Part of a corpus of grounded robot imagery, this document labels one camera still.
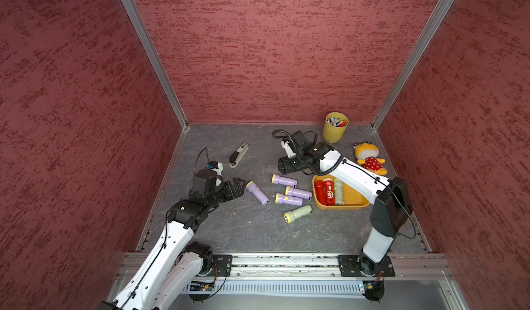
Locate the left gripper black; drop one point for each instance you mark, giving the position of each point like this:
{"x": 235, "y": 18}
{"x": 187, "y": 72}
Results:
{"x": 238, "y": 190}

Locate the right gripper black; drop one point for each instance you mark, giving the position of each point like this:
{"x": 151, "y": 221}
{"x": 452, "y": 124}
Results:
{"x": 286, "y": 168}

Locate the purple flashlight top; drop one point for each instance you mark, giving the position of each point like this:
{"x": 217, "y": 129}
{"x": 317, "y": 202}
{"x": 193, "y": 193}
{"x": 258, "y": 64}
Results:
{"x": 285, "y": 181}

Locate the purple flashlight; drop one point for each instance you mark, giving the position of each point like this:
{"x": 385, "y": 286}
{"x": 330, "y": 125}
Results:
{"x": 285, "y": 181}
{"x": 253, "y": 188}
{"x": 298, "y": 193}
{"x": 288, "y": 200}

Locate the yellow plastic storage tray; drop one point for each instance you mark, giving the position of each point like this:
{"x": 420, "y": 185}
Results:
{"x": 353, "y": 199}

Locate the green flashlight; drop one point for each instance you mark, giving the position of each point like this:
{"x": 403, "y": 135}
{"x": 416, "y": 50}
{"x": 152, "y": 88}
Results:
{"x": 338, "y": 191}
{"x": 292, "y": 216}

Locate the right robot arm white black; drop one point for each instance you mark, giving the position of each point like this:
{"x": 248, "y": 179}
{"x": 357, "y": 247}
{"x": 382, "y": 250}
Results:
{"x": 389, "y": 198}

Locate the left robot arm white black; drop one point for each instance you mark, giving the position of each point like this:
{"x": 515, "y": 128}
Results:
{"x": 175, "y": 260}

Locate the grey white stapler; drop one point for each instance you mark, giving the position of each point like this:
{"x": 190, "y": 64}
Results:
{"x": 237, "y": 155}

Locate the yellow-green pen cup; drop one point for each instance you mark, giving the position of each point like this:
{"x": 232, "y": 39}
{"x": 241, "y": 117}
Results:
{"x": 334, "y": 127}

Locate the orange plush toy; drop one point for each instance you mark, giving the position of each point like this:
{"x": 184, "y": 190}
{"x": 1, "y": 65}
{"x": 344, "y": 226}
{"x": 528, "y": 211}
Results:
{"x": 367, "y": 155}

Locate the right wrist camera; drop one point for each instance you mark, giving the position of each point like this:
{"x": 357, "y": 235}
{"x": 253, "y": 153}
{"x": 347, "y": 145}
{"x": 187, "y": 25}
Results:
{"x": 296, "y": 143}

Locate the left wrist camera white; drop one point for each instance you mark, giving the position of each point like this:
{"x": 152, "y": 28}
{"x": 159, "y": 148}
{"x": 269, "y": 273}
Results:
{"x": 214, "y": 168}

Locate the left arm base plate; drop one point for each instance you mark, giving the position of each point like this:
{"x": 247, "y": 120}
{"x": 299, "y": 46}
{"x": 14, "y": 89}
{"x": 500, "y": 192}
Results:
{"x": 216, "y": 266}

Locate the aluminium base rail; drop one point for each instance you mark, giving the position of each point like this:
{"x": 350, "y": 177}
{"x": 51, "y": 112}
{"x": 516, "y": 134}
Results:
{"x": 307, "y": 275}

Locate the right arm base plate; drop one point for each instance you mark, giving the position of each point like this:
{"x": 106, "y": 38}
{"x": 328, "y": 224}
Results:
{"x": 363, "y": 267}

